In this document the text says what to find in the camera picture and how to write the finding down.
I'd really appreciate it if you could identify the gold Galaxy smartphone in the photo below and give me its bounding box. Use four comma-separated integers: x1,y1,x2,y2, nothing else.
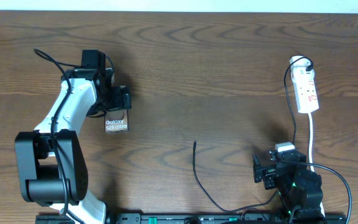
104,110,129,133

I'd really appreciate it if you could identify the black charger cable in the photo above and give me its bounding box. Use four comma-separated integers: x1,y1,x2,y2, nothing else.
192,56,314,214

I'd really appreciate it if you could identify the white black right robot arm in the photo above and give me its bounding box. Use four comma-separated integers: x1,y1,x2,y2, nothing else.
252,149,324,223

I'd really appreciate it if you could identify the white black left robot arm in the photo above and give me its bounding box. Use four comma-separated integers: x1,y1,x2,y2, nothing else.
14,49,132,224

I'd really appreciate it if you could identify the white power strip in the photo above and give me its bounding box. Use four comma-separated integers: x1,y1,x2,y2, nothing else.
290,55,319,114

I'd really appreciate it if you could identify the white power strip cord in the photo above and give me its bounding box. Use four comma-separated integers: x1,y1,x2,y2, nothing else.
307,112,326,217

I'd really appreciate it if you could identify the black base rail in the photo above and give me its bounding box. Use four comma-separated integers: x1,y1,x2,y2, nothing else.
35,213,346,224

